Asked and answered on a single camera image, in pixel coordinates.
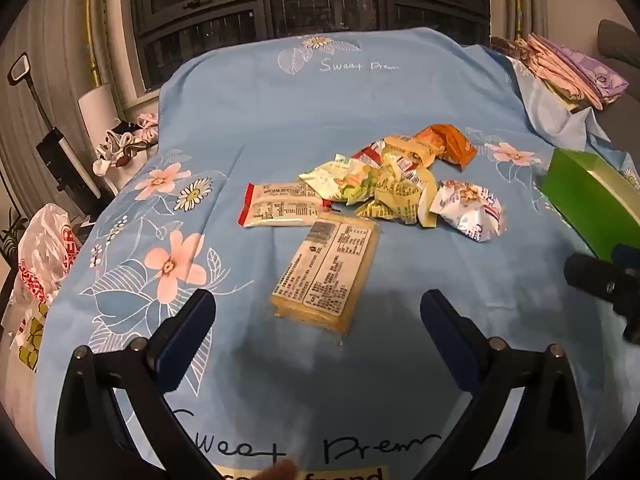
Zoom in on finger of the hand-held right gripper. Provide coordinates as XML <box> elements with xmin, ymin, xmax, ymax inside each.
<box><xmin>611</xmin><ymin>244</ymin><xmax>640</xmax><ymax>273</ymax></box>
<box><xmin>564</xmin><ymin>252</ymin><xmax>640</xmax><ymax>346</ymax></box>

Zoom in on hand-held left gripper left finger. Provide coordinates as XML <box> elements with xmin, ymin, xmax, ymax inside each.
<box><xmin>54</xmin><ymin>288</ymin><xmax>226</xmax><ymax>480</ymax></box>

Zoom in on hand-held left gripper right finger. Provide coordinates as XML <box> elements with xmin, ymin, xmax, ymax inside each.
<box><xmin>415</xmin><ymin>289</ymin><xmax>587</xmax><ymax>480</ymax></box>

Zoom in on green cardboard box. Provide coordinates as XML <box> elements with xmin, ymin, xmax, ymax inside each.
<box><xmin>537</xmin><ymin>148</ymin><xmax>640</xmax><ymax>262</ymax></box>

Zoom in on clear biscuit pack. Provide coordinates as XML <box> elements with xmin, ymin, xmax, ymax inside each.
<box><xmin>270</xmin><ymin>211</ymin><xmax>381</xmax><ymax>347</ymax></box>

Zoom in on long red white snack packet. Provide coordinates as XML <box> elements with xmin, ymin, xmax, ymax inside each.
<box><xmin>237</xmin><ymin>181</ymin><xmax>331</xmax><ymax>229</ymax></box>

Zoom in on person's left hand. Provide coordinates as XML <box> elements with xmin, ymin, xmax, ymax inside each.
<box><xmin>248</xmin><ymin>459</ymin><xmax>301</xmax><ymax>480</ymax></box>

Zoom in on white blue snack packet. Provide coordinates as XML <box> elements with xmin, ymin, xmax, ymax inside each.
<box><xmin>429</xmin><ymin>180</ymin><xmax>507</xmax><ymax>244</ymax></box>

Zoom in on narrow pale yellow snack packet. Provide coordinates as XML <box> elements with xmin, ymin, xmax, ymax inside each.
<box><xmin>417</xmin><ymin>167</ymin><xmax>443</xmax><ymax>228</ymax></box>

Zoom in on pale yellow printed snack packet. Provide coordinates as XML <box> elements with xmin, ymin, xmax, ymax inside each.
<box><xmin>356</xmin><ymin>165</ymin><xmax>431</xmax><ymax>223</ymax></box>

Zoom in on yellow flower print bag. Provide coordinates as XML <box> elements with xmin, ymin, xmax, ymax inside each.
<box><xmin>10</xmin><ymin>305</ymin><xmax>48</xmax><ymax>373</ymax></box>

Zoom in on white red plastic bag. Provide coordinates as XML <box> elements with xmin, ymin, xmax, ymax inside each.
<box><xmin>9</xmin><ymin>203</ymin><xmax>83</xmax><ymax>311</ymax></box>

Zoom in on orange snack packet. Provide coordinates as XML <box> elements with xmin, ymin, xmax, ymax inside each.
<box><xmin>414</xmin><ymin>124</ymin><xmax>477</xmax><ymax>171</ymax></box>

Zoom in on green white snack packet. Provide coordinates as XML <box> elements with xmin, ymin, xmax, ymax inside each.
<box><xmin>298</xmin><ymin>156</ymin><xmax>377</xmax><ymax>206</ymax></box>

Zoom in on stack of folded pink cloths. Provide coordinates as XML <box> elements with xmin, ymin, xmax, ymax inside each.
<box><xmin>517</xmin><ymin>34</ymin><xmax>630</xmax><ymax>111</ymax></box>

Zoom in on pile of clothes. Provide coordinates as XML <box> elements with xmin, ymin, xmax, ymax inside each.
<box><xmin>92</xmin><ymin>112</ymin><xmax>161</xmax><ymax>177</ymax></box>

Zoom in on green potted plant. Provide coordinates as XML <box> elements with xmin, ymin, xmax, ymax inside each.
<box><xmin>0</xmin><ymin>212</ymin><xmax>28</xmax><ymax>266</ymax></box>

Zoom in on grey sofa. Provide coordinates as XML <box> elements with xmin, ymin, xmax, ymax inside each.
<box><xmin>597</xmin><ymin>19</ymin><xmax>640</xmax><ymax>66</ymax></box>

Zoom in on blue floral blanket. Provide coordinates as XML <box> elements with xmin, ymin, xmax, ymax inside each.
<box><xmin>35</xmin><ymin>27</ymin><xmax>640</xmax><ymax>480</ymax></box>

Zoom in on yellow pipe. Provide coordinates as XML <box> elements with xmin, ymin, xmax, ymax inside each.
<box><xmin>84</xmin><ymin>0</ymin><xmax>103</xmax><ymax>86</ymax></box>

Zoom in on dark window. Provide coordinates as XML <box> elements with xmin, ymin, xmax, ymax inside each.
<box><xmin>130</xmin><ymin>0</ymin><xmax>491</xmax><ymax>93</ymax></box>

